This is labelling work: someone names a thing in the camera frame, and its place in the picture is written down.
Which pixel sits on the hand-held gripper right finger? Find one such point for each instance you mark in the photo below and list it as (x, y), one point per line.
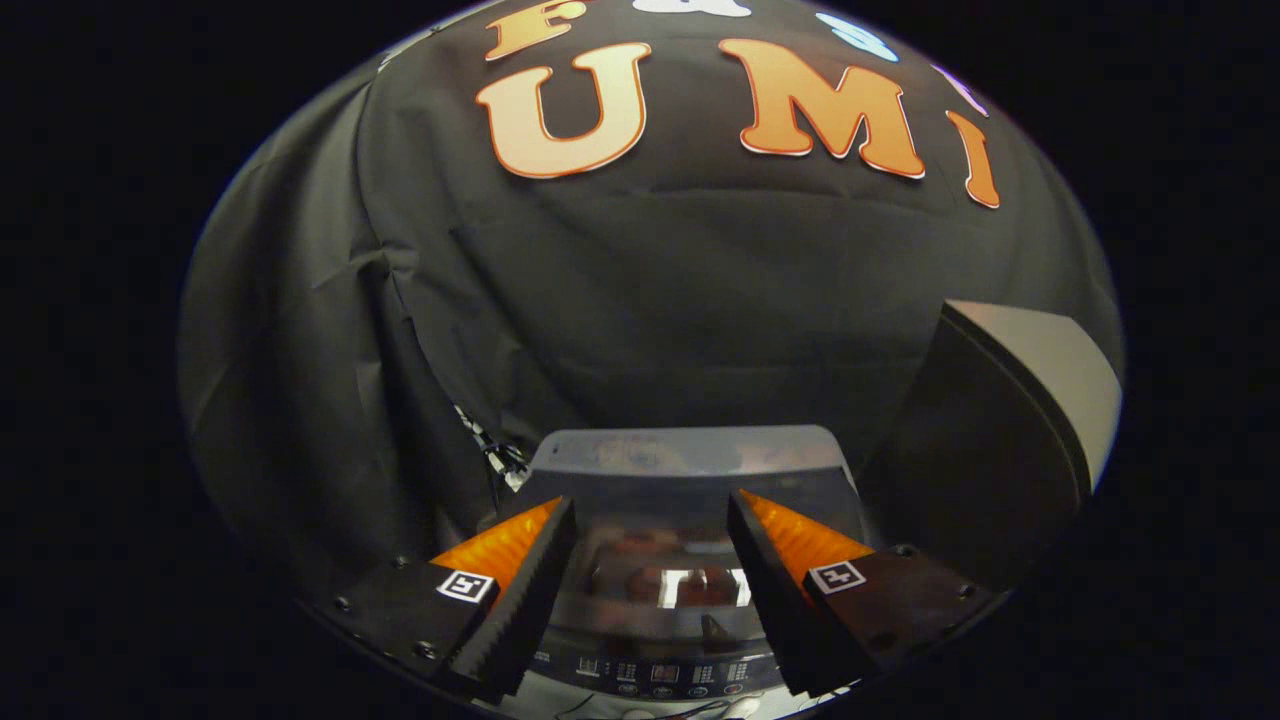
(775, 610)

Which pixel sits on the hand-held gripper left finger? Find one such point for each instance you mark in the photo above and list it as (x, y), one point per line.
(525, 610)

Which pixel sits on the grey washing machine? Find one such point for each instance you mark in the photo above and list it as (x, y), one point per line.
(660, 675)

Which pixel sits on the transparent washing machine lid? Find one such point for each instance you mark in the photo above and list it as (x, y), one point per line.
(660, 480)

